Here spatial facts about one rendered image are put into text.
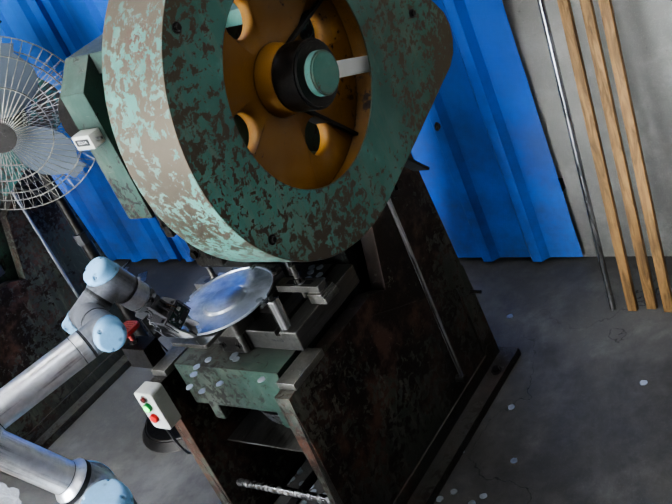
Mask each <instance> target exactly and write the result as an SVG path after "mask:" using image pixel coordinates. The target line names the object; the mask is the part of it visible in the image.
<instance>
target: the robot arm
mask: <svg viewBox="0 0 672 504"><path fill-rule="evenodd" d="M85 269H86V271H85V272H84V274H83V279H84V281H85V282H86V283H87V286H86V288H85V290H84V291H83V292H82V294H81V295H80V297H79V298H78V300H77V301H76V303H75V304H74V305H73V307H72V308H71V310H70V311H68V313H67V316H66V317H65V319H64V321H63V322H62V328H63V329H64V330H65V331H66V332H68V333H69V334H70V336H69V337H67V338H66V339H65V340H63V341H62V342H61V343H59V344H58V345H57V346H56V347H54V348H53V349H52V350H50V351H49V352H48V353H46V354H45V355H44V356H42V357H41V358H40V359H38V360H37V361H36V362H35V363H33V364H32V365H31V366H29V367H28V368H27V369H25V370H24V371H23V372H21V373H20V374H19V375H17V376H16V377H15V378H14V379H12V380H11V381H10V382H8V383H7V384H6V385H4V386H3V387H2V388H0V471H3V472H5V473H7V474H10V475H12V476H14V477H17V478H19V479H21V480H24V481H26V482H28V483H31V484H33V485H35V486H38V487H40V488H42V489H44V490H47V491H49V492H51V493H54V494H55V496H56V500H57V501H58V502H59V503H60V504H138V503H137V502H136V500H135V499H134V497H133V495H132V493H131V491H130V490H129V488H128V487H127V486H126V485H124V484H123V483H122V482H121V481H119V480H118V479H117V478H116V477H115V475H114V473H113V472H112V471H111V469H110V468H109V467H107V466H106V465H104V464H102V463H101V462H98V461H94V460H85V459H82V458H77V459H74V460H72V461H71V460H69V459H67V458H65V457H62V456H60V455H58V454H56V453H54V452H52V451H49V450H47V449H45V448H43V447H41V446H38V445H36V444H34V443H32V442H30V441H27V440H25V439H23V438H21V437H19V436H17V435H14V434H12V433H10V432H8V431H6V430H5V429H6V428H7V427H8V426H10V425H11V424H12V423H13V422H15V421H16V420H17V419H19V418H20V417H21V416H22V415H24V414H25V413H26V412H27V411H29V410H30V409H31V408H33V407H34V406H35V405H36V404H38V403H39V402H40V401H42V400H43V399H44V398H45V397H47V396H48V395H49V394H50V393H52V392H53V391H54V390H56V389H57V388H58V387H59V386H61V385H62V384H63V383H64V382H66V381H67V380H68V379H70V378H71V377H72V376H73V375H75V374H76V373H77V372H78V371H80V370H81V369H82V368H84V367H85V366H86V365H87V364H89V363H90V362H91V361H92V360H94V359H95V358H96V357H98V356H99V355H100V354H102V353H103V352H104V351H105V352H113V351H117V350H119V349H120V348H121V347H122V346H123V345H124V343H125V342H126V339H127V330H126V327H125V325H124V324H123V323H122V322H121V321H120V319H119V318H118V317H116V316H114V315H112V314H111V313H110V312H109V310H110V309H111V307H112V306H113V304H114V302H115V301H116V302H118V303H119V304H121V305H122V306H124V307H126V308H127V309H129V310H131V311H134V312H136V314H135V317H137V318H139V319H142V320H143V319H144V318H145V317H146V316H147V315H148V318H147V319H148V320H149V324H150V325H153V326H154V327H155V328H154V330H155V331H157V332H158V333H159V334H161V335H162V336H166V337H177V338H186V339H190V338H195V337H197V334H198V331H197V328H196V326H197V325H200V323H199V322H197V321H196V320H193V319H191V317H190V316H189V315H188V314H189V312H190V310H191V308H190V307H188V306H187V305H185V304H184V303H182V302H181V301H179V300H177V299H173V298H167V297H162V298H160V296H159V295H157V294H155V291H154V289H153V288H151V287H150V286H149V285H148V284H146V283H145V282H143V281H141V277H140V276H138V277H136V276H134V275H133V274H131V273H130V272H128V271H127V270H125V269H124V268H122V267H121V266H119V265H118V264H117V263H115V262H113V261H111V260H109V259H108V258H106V257H97V258H94V259H93V260H92V261H91V262H90V263H89V264H88V265H87V267H86V268H85ZM180 303H181V304H180ZM183 305H184V306H183ZM189 309H190V310H189ZM182 326H184V327H187V328H188V331H187V330H186V329H181V328H182Z"/></svg>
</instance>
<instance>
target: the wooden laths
mask: <svg viewBox="0 0 672 504"><path fill-rule="evenodd" d="M537 2H538V7H539V11H540V15H541V19H542V24H543V28H544V32H545V36H546V41H547V45H548V49H549V53H550V57H551V62H552V66H553V70H554V74H555V79H556V83H557V87H558V91H559V96H560V100H561V104H562V108H563V112H564V117H565V121H566V125H567V129H568V134H569V138H570V142H571V146H572V151H573V155H574V159H575V163H576V168H577V172H578V176H579V180H580V184H581V189H582V193H583V197H584V201H585V206H586V210H587V214H588V218H589V223H590V227H591V231H592V235H593V239H594V244H595V248H596V252H597V256H598V261H599V265H600V269H601V273H602V278H603V282H604V286H605V290H606V294H607V299H608V303H609V307H610V310H612V311H613V310H616V306H615V301H614V297H613V293H612V288H611V284H610V280H609V276H608V271H607V267H606V263H605V258H604V254H603V250H602V246H601V241H600V237H599V233H598V228H597V224H596V220H595V216H594V211H593V207H592V203H591V198H590V194H589V190H588V186H587V181H586V177H585V173H584V168H583V164H582V160H581V156H580V151H579V147H578V143H577V138H576V134H575V130H574V126H573V121H572V117H571V113H570V109H569V104H568V100H567V96H566V91H565V87H564V83H563V79H562V74H561V70H560V66H559V61H558V57H557V53H556V49H555V44H554V40H553V36H552V31H551V27H550V23H549V19H548V14H547V10H546V6H545V1H544V0H537ZM579 2H580V6H581V11H582V15H583V20H584V24H585V29H586V34H587V38H588V43H589V47H590V52H591V56H592V61H593V65H594V70H595V75H596V79H597V84H598V88H599V93H600V97H601V102H602V106H603V111H604V116H605V120H606V125H607V129H608V134H609V138H610V143H611V147H612V152H613V157H614V161H615V166H616V170H617V175H618V179H619V184H620V188H621V193H622V198H623V202H624V207H625V211H626V216H627V220H628V225H629V229H630V234H631V238H632V243H633V248H634V252H635V257H636V261H637V266H638V270H639V275H640V279H641V284H642V289H643V293H644V298H645V302H646V307H647V309H657V307H658V304H657V300H656V295H655V290H654V286H653V281H652V276H651V272H650V267H649V262H648V258H647V253H646V248H645V244H644V239H643V234H642V230H641V225H640V220H639V216H638V211H637V206H636V202H635V197H634V192H633V188H632V183H631V178H630V174H629V169H628V164H627V160H626V155H625V150H624V146H623V141H622V136H621V132H620V127H619V122H618V118H617V113H616V108H615V104H614V99H613V94H612V90H611V85H610V80H609V76H608V71H607V66H606V62H605V57H604V52H603V48H602V43H601V39H600V34H599V29H598V25H597V20H596V15H595V11H594V6H593V1H592V0H579ZM557 3H558V7H559V12H560V16H561V20H562V25H563V29H564V33H565V38H566V42H567V47H568V51H569V55H570V60H571V64H572V68H573V73H574V77H575V82H576V86H577V90H578V95H579V99H580V103H581V108H582V112H583V117H584V121H585V125H586V130H587V134H588V138H589V143H590V147H591V152H592V156H593V160H594V165H595V169H596V173H597V178H598V182H599V187H600V191H601V195H602V200H603V204H604V209H605V213H606V217H607V222H608V226H609V230H610V235H611V239H612V244H613V248H614V252H615V257H616V261H617V265H618V270H619V274H620V279H621V283H622V287H623V292H624V296H625V300H626V305H627V309H628V311H638V309H639V307H638V303H637V299H636V294H635V290H634V285H633V281H632V276H631V272H630V267H629V263H628V258H627V254H626V249H625V245H624V240H623V236H622V231H621V227H620V222H619V218H618V213H617V209H616V204H615V200H614V196H613V191H612V187H611V182H610V178H609V173H608V169H607V164H606V160H605V155H604V151H603V146H602V142H601V137H600V133H599V128H598V124H597V119H596V115H595V110H594V106H593V101H592V97H591V92H590V88H589V84H588V79H587V75H586V70H585V66H584V61H583V57H582V52H581V48H580V43H579V39H578V34H577V30H576V25H575V21H574V16H573V12H572V7H571V3H570V0H557ZM598 3H599V8H600V12H601V17H602V22H603V26H604V31H605V36H606V41H607V45H608V50H609V55H610V59H611V64H612V69H613V74H614V78H615V83H616V88H617V92H618V97H619V102H620V107H621V111H622V116H623V121H624V125H625V130H626V135H627V140H628V144H629V149H630V154H631V158H632V163H633V168H634V173H635V177H636V182H637V187H638V191H639V196H640V201H641V206H642V210H643V215H644V220H645V224H646V229H647V234H648V239H649V243H650V248H651V253H652V257H653V262H654V267H655V271H656V276H657V281H658V286H659V290H660V295H661V300H662V304H663V309H664V312H672V291H671V286H670V282H669V277H668V272H667V267H666V262H665V257H664V253H663V248H662V243H661V238H660V233H659V228H658V224H657V219H656V214H655V209H654V204H653V199H652V195H651V190H650V185H649V180H648V175H647V170H646V166H645V161H644V156H643V151H642V146H641V141H640V137H639V132H638V127H637V122H636V117H635V112H634V108H633V103H632V98H631V93H630V88H629V83H628V79H627V74H626V69H625V64H624V59H623V54H622V50H621V45H620V40H619V35H618V30H617V25H616V21H615V16H614V11H613V6H612V1H611V0H598Z"/></svg>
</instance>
